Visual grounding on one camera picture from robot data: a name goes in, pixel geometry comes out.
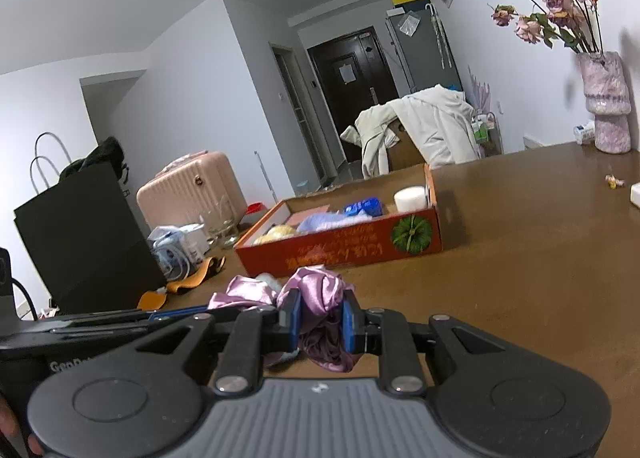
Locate dark clothing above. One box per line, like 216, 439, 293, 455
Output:
58, 136, 129, 184

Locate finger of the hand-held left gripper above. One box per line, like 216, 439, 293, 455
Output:
50, 319, 153, 337
30, 305, 211, 327

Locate blue white carton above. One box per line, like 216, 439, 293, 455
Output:
342, 196, 384, 217

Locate clear plastic bag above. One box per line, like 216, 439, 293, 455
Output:
397, 12, 421, 37

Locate pink fluffy vase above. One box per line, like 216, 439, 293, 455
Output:
577, 51, 634, 155

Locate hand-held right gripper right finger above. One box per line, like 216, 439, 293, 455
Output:
341, 292, 508, 397

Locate lavender hanging decoration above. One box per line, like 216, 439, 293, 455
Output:
467, 64, 494, 114

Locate brown cardboard carton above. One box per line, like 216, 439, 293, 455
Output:
387, 118, 426, 171

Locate black paper bag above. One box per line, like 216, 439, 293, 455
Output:
13, 132, 169, 315

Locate clear glass cup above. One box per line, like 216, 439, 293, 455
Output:
199, 202, 241, 250

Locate grey refrigerator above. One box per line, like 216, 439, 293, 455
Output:
384, 7, 464, 96

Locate purple knit cloth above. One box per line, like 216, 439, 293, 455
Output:
297, 212, 352, 234

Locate orange cardboard box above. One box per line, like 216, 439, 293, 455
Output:
233, 162, 444, 279

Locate purple satin scrunchie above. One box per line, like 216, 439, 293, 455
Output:
207, 265, 359, 373

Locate dark entrance door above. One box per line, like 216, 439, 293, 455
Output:
306, 26, 401, 174

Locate yellow plush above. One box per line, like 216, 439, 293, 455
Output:
252, 224, 299, 245

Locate white round roll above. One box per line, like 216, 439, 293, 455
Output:
393, 186, 429, 213

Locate small white bottle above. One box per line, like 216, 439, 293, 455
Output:
179, 223, 209, 263

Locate beige coat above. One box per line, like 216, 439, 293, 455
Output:
340, 84, 481, 179

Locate white thin pole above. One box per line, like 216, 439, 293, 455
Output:
253, 151, 279, 204

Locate pink suitcase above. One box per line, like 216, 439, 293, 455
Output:
135, 151, 249, 239

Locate person's left hand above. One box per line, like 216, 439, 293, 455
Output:
0, 394, 45, 457

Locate white folded umbrella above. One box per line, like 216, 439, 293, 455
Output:
426, 2, 447, 70

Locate metal rack with bottles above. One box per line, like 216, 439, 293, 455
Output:
469, 112, 501, 157

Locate pink block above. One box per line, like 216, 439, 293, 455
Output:
289, 205, 331, 225

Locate white cable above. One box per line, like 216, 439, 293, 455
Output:
159, 247, 194, 284

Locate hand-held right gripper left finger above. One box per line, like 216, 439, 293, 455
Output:
132, 289, 303, 397

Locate orange leather strap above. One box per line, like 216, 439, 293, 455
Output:
137, 255, 227, 311

